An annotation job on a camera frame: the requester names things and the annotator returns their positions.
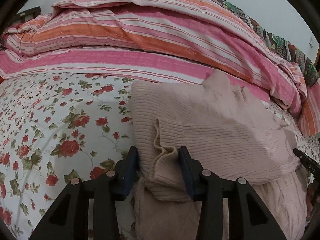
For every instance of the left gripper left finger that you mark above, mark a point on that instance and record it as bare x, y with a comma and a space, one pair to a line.
67, 217

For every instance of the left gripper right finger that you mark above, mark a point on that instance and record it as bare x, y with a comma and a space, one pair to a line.
226, 203

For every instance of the pink knit sweater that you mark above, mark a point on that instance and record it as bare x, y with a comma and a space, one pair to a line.
231, 133

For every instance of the person's right hand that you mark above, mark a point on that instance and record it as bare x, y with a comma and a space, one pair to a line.
312, 199

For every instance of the floral bed sheet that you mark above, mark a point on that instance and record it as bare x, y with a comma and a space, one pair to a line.
55, 128

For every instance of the dark floral blanket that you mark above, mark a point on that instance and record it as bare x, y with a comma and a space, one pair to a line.
277, 44

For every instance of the pink striped quilt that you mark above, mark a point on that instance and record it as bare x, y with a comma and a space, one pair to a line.
198, 30

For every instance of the dark wooden headboard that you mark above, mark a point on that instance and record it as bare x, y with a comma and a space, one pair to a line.
23, 16

